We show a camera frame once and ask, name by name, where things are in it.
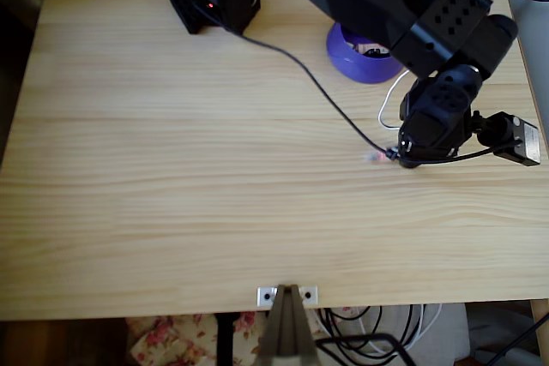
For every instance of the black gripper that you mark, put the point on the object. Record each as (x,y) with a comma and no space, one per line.
(413,150)

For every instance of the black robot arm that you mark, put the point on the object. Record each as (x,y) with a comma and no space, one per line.
(377,1)

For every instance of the purple object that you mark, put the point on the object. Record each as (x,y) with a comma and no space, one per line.
(364,68)

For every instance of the black table leg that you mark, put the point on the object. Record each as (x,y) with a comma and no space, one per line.
(225,340)

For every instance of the floral cloth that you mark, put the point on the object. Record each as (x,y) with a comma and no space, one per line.
(171,340)

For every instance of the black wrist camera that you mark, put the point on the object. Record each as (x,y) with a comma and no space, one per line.
(512,139)

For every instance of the silver mounting bracket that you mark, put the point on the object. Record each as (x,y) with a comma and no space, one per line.
(267,296)

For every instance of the camera stand pole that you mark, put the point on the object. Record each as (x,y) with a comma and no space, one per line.
(288,327)

